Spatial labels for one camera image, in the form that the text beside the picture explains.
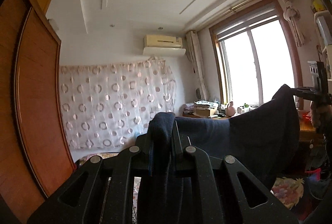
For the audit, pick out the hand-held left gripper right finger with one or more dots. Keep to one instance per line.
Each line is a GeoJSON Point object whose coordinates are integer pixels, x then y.
{"type": "Point", "coordinates": [205, 187]}

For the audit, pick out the white wall shelf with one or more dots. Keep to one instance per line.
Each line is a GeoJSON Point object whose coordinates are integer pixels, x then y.
{"type": "Point", "coordinates": [324, 31]}

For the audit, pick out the green capped bottle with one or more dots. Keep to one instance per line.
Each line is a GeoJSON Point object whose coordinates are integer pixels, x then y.
{"type": "Point", "coordinates": [246, 107]}

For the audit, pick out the beige patterned window curtain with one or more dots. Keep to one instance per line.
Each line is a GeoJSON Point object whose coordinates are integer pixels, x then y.
{"type": "Point", "coordinates": [198, 65]}

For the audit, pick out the person's right hand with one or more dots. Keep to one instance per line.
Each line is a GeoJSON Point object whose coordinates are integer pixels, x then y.
{"type": "Point", "coordinates": [317, 115]}

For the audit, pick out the grey round fan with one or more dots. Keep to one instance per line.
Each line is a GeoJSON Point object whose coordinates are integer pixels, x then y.
{"type": "Point", "coordinates": [198, 93]}

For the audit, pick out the wooden sideboard cabinet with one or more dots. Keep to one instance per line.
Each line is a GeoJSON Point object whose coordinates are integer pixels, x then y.
{"type": "Point", "coordinates": [308, 133]}

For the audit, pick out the folded patterned cloth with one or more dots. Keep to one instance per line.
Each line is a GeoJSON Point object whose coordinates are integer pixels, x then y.
{"type": "Point", "coordinates": [206, 104]}

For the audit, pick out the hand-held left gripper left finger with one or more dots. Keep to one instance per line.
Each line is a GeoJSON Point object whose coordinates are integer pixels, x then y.
{"type": "Point", "coordinates": [122, 187]}

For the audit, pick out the tied pink window curtain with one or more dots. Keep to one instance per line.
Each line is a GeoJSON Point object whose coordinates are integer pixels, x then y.
{"type": "Point", "coordinates": [291, 13]}

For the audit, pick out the brown cardboard box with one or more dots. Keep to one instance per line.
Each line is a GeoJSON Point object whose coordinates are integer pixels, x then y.
{"type": "Point", "coordinates": [205, 112]}

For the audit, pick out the beige wall air conditioner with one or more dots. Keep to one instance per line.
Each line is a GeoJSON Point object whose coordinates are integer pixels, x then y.
{"type": "Point", "coordinates": [163, 43]}

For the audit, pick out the navy printed t-shirt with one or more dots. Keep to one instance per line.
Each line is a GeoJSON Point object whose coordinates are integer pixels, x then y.
{"type": "Point", "coordinates": [246, 135]}

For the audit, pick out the circle patterned sheer curtain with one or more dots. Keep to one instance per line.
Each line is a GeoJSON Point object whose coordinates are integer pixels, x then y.
{"type": "Point", "coordinates": [114, 104]}

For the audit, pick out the wooden slatted wardrobe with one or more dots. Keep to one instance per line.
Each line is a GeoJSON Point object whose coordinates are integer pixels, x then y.
{"type": "Point", "coordinates": [31, 99]}

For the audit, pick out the stack of papers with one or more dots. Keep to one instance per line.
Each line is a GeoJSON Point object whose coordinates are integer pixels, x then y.
{"type": "Point", "coordinates": [188, 109]}

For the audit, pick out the red plastic basket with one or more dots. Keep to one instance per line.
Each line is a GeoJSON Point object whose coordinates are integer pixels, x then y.
{"type": "Point", "coordinates": [306, 117]}

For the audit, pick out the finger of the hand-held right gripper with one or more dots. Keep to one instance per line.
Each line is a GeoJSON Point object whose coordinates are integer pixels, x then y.
{"type": "Point", "coordinates": [310, 96]}
{"type": "Point", "coordinates": [307, 89]}

